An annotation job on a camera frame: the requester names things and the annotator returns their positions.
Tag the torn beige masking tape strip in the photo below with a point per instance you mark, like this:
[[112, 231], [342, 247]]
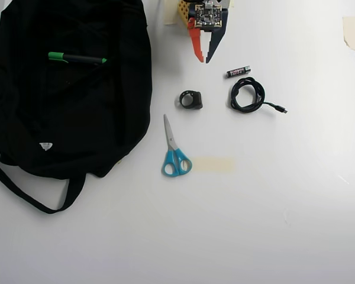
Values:
[[351, 32]]

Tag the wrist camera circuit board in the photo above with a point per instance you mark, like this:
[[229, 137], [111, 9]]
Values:
[[208, 16]]

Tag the black fabric bag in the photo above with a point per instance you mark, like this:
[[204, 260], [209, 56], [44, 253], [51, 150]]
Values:
[[71, 103]]

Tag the yellow perforated block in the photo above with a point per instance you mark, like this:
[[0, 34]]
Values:
[[183, 13]]

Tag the green capped black marker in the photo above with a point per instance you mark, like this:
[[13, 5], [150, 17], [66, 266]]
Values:
[[77, 58]]

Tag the narrow beige masking tape strip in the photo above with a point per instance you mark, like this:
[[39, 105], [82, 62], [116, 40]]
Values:
[[170, 13]]

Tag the black aa battery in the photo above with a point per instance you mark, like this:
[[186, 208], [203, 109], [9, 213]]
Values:
[[238, 72]]

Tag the navy grey gripper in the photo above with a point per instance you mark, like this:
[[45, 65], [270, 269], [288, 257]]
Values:
[[216, 41]]

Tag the wide beige masking tape strip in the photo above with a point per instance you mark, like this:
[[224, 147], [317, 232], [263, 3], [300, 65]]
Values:
[[213, 164]]

